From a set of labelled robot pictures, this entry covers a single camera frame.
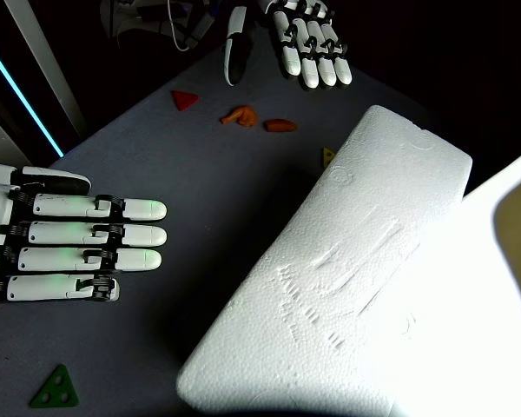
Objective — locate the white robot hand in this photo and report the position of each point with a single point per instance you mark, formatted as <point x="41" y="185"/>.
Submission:
<point x="61" y="232"/>
<point x="308" y="65"/>

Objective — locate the white styrofoam lid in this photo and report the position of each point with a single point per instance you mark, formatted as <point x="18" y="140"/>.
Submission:
<point x="351" y="217"/>

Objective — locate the red-orange toy carrot piece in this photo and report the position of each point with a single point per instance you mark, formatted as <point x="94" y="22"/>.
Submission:
<point x="280" y="125"/>

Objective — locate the orange toy food piece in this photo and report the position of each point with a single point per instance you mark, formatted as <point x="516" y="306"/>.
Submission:
<point x="245" y="116"/>

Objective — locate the yellow triangle block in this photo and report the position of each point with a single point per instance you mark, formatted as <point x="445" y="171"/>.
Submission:
<point x="328" y="158"/>

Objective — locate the grey table cloth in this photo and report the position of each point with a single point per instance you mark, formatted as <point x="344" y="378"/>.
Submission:
<point x="156" y="174"/>

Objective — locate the red triangle block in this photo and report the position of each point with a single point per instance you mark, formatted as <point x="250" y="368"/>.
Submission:
<point x="184" y="100"/>

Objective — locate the cyan light strip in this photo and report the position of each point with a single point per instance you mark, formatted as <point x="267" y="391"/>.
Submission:
<point x="24" y="97"/>

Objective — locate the green triangle block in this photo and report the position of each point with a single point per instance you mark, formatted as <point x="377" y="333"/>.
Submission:
<point x="56" y="391"/>

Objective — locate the white curved stand base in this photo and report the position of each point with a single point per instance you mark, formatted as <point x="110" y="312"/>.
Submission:
<point x="121" y="21"/>

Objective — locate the large white rounded shell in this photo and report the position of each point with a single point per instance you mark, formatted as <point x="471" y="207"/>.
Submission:
<point x="460" y="304"/>

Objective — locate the white upright post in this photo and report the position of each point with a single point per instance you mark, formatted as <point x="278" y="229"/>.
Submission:
<point x="48" y="61"/>

